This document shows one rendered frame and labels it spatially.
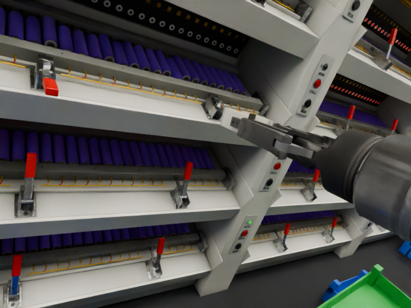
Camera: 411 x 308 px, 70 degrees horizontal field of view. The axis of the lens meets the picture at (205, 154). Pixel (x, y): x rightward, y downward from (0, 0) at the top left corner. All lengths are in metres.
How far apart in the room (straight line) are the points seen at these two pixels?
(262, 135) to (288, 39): 0.25
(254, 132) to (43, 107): 0.27
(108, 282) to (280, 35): 0.58
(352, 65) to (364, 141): 0.42
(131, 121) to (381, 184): 0.33
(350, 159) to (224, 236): 0.49
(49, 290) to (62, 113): 0.36
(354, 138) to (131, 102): 0.30
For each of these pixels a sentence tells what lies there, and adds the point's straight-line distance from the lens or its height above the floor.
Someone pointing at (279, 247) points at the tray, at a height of 0.11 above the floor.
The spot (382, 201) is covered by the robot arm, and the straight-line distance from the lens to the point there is 0.30.
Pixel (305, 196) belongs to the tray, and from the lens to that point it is 0.90.
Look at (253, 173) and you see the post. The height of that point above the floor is 0.38.
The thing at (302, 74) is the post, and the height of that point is 0.61.
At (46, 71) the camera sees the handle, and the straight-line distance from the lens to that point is 0.42.
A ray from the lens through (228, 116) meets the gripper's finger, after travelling 0.46.
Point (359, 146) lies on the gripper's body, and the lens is 0.32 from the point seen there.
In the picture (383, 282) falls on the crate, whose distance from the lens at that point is 1.09.
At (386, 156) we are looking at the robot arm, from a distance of 0.30.
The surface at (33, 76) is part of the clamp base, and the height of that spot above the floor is 0.50.
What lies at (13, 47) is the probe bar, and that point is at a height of 0.52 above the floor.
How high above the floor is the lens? 0.61
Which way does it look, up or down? 21 degrees down
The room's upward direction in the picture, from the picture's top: 21 degrees clockwise
